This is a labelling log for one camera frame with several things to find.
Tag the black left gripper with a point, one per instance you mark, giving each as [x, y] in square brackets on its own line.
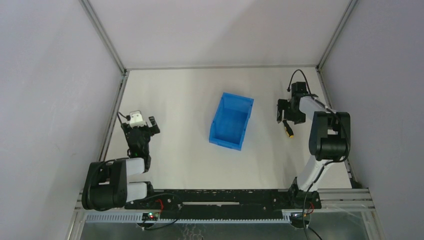
[139, 130]

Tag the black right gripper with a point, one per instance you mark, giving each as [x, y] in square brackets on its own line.
[286, 108]

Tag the black yellow handled screwdriver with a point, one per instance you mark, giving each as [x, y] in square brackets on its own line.
[288, 129]

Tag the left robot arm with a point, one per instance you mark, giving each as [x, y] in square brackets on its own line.
[107, 185]

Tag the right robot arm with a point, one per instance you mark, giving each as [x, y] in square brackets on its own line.
[329, 138]

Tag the blue plastic storage bin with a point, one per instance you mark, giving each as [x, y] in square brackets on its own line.
[229, 125]

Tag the small green circuit board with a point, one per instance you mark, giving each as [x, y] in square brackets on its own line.
[150, 216]

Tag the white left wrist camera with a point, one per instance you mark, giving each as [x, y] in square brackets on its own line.
[136, 119]

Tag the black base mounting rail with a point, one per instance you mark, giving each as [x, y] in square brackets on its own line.
[222, 204]

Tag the aluminium frame front rail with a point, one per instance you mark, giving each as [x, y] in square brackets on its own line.
[345, 201]

